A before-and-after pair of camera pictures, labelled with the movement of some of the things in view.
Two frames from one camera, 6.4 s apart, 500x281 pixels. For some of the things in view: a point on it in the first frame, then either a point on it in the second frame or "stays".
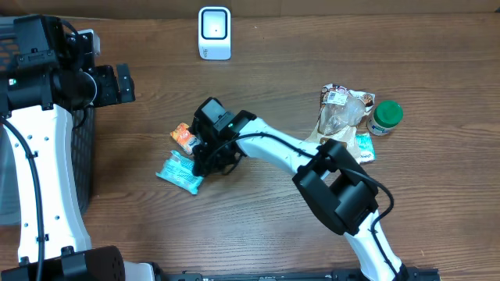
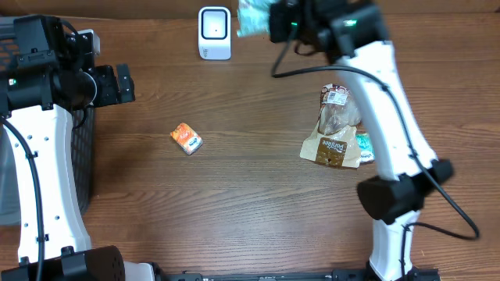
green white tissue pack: x=366 y=145 stays
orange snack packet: x=183 y=138 stays
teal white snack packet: x=178 y=169 -> x=254 y=18
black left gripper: x=112 y=94 stays
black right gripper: x=209 y=165 -> x=276 y=23
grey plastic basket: x=83 y=125 stays
